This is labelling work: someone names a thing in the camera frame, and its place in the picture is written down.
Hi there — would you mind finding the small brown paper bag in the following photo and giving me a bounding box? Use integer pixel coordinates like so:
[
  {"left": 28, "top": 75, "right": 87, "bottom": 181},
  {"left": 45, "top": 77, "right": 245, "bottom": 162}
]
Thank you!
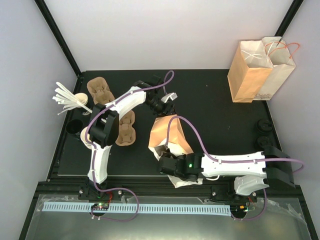
[{"left": 148, "top": 114, "right": 204, "bottom": 188}]

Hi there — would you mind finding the stack of paper cups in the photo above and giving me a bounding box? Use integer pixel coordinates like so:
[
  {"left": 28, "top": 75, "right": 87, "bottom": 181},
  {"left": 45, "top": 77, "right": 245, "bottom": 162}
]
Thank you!
[{"left": 80, "top": 126, "right": 93, "bottom": 150}]

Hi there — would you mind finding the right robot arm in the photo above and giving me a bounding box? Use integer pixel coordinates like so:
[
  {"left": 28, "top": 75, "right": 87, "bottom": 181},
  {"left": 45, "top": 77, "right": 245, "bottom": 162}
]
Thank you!
[{"left": 154, "top": 146, "right": 295, "bottom": 202}]

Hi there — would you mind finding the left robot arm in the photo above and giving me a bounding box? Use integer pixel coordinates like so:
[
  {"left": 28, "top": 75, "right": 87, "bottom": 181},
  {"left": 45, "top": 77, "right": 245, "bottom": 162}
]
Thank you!
[{"left": 85, "top": 70, "right": 178, "bottom": 200}]

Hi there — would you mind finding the stack of pulp cup carriers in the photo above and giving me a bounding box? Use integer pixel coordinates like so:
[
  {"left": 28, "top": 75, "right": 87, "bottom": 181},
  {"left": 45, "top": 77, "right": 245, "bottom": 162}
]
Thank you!
[{"left": 87, "top": 76, "right": 115, "bottom": 105}]

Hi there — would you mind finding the cup holding straws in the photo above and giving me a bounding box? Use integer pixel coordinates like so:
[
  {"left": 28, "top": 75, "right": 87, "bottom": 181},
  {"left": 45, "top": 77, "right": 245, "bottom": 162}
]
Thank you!
[{"left": 74, "top": 92, "right": 88, "bottom": 106}]

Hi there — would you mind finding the black cup lids stack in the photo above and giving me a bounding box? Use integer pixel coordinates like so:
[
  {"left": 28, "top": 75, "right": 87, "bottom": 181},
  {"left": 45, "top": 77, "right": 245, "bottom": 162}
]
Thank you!
[{"left": 256, "top": 118, "right": 274, "bottom": 134}]

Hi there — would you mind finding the large brown paper bag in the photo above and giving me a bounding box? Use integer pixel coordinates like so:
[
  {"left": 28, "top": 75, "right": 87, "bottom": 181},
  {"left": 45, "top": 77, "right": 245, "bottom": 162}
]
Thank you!
[{"left": 227, "top": 40, "right": 274, "bottom": 103}]

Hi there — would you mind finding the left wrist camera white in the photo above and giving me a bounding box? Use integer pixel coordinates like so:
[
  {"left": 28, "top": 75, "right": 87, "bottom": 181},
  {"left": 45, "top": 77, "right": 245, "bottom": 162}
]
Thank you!
[{"left": 161, "top": 92, "right": 178, "bottom": 103}]

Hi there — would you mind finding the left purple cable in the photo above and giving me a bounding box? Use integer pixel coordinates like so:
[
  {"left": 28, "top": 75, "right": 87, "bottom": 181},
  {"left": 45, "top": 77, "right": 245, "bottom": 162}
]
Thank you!
[{"left": 84, "top": 69, "right": 175, "bottom": 193}]

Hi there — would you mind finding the light blue cable duct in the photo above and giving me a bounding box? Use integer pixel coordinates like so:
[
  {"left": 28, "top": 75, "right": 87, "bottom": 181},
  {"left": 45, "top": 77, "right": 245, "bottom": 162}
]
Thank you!
[{"left": 42, "top": 202, "right": 231, "bottom": 217}]

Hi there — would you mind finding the white paper bag orange handle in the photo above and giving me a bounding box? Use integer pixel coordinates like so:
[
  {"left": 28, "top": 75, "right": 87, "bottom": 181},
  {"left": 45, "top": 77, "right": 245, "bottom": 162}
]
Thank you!
[{"left": 254, "top": 36, "right": 300, "bottom": 101}]

